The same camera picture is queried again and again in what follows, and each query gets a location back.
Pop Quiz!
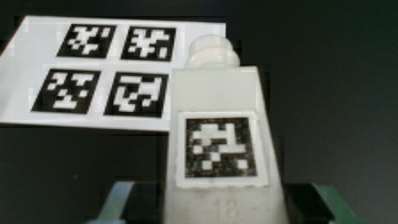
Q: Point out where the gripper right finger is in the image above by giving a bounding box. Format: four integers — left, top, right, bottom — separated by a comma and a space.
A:
284, 183, 369, 224

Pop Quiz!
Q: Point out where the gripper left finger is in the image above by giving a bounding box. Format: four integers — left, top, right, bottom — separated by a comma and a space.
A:
87, 181, 160, 224

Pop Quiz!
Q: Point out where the white marker plate with tags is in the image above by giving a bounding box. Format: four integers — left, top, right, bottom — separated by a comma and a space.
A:
0, 16, 225, 131

